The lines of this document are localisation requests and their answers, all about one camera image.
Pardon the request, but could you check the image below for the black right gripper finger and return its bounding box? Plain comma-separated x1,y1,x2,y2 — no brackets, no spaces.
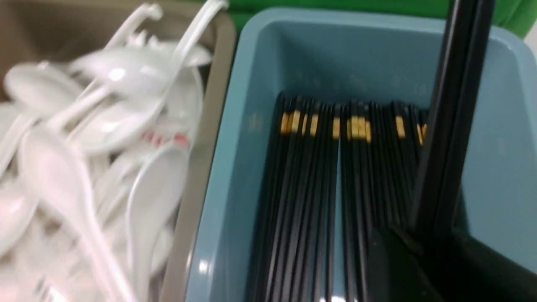
365,228,537,302

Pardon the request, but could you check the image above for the bundle of black chopsticks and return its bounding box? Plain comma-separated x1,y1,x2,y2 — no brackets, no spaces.
247,92,428,302

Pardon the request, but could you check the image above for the blue chopstick bin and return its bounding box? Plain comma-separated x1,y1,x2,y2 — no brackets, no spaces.
185,8,537,302

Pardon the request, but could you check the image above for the green backdrop cloth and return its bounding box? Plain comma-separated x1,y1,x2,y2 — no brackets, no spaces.
228,0,537,39

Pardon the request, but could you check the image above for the pile of white spoons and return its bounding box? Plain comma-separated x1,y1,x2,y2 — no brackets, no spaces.
1,0,229,302

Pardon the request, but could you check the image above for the olive brown spoon bin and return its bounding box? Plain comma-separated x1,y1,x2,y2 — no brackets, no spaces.
1,0,237,302

